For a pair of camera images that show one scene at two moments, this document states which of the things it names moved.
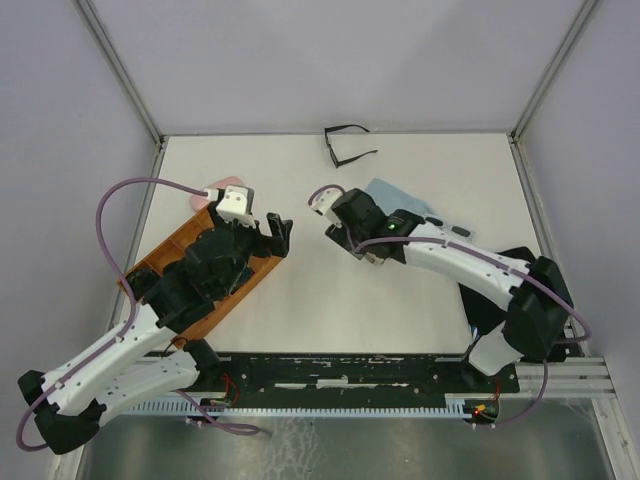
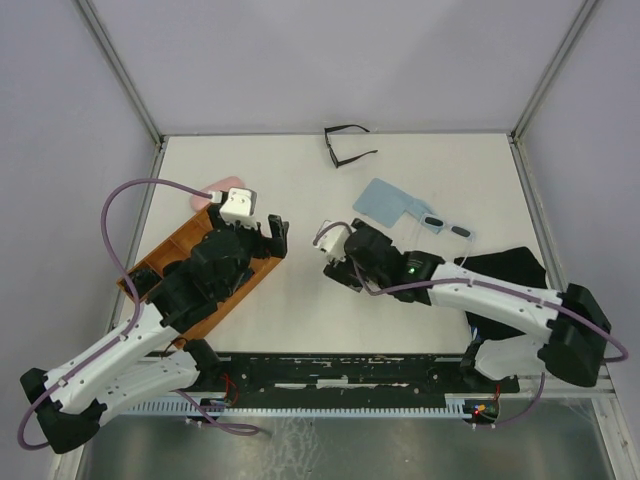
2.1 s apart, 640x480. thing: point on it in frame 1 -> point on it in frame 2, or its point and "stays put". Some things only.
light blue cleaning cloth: [391, 199] stays put
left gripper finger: [280, 231] stays put
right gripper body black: [340, 237] -> [340, 271]
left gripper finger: [256, 243] stays put
